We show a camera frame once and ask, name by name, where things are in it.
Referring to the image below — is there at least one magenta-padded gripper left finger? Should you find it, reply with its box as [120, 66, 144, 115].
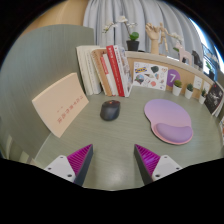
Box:
[43, 143, 94, 187]

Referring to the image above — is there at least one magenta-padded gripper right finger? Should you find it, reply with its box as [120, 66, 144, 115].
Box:
[133, 143, 183, 186]

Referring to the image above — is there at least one black computer mouse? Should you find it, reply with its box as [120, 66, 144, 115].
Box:
[99, 99, 121, 122]

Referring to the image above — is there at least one purple mouse pad with wrist rest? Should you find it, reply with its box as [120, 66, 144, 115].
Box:
[143, 98, 194, 146]

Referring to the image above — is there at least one large beige book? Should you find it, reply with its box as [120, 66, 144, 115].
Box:
[31, 72, 90, 139]

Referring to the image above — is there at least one succulent in white pot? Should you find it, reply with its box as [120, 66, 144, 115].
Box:
[198, 88, 208, 105]
[184, 83, 195, 100]
[172, 79, 184, 97]

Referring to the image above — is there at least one colourful printed card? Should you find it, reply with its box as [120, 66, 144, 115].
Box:
[218, 116, 224, 146]

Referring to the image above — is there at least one white sticker sheet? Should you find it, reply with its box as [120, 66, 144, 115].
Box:
[132, 61, 169, 92]

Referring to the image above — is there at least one round purple number sticker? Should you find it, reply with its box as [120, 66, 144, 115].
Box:
[165, 68, 182, 88]

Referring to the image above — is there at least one plain white book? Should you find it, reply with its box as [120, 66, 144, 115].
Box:
[103, 53, 121, 97]

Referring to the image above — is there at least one black cover book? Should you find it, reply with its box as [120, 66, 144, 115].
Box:
[203, 81, 224, 116]

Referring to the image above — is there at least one thick white book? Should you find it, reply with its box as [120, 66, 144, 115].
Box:
[76, 45, 94, 97]

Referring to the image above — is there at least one white book with photo cover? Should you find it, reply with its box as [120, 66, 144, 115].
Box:
[113, 44, 134, 98]

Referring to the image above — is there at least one thin red and white book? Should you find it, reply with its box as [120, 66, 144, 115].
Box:
[99, 54, 118, 97]

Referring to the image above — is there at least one brown paper-covered book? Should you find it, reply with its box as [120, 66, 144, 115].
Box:
[90, 48, 114, 98]

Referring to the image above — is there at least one small orchid in dark pot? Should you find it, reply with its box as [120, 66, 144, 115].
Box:
[204, 60, 216, 81]

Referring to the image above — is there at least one grey-green desk partition panel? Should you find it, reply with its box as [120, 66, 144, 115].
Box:
[0, 23, 96, 159]

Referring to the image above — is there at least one black wooden horse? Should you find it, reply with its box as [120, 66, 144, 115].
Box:
[191, 49, 204, 70]

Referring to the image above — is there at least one pink wooden horse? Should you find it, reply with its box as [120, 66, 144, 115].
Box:
[174, 42, 193, 66]

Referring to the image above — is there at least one white orchid in black pot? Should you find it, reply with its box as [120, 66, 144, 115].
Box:
[101, 15, 141, 52]

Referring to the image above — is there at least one wooden artist mannequin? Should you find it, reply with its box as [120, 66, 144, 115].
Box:
[158, 22, 175, 54]

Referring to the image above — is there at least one white orchid behind horse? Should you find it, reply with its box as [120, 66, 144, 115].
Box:
[169, 32, 184, 52]

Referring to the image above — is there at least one wooden hand model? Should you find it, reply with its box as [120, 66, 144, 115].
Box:
[145, 22, 163, 55]

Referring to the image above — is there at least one light grey curtain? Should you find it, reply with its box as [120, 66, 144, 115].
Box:
[82, 0, 204, 58]

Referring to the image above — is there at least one white wall socket plate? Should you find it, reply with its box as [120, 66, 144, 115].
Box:
[192, 75, 204, 90]
[202, 80, 212, 94]

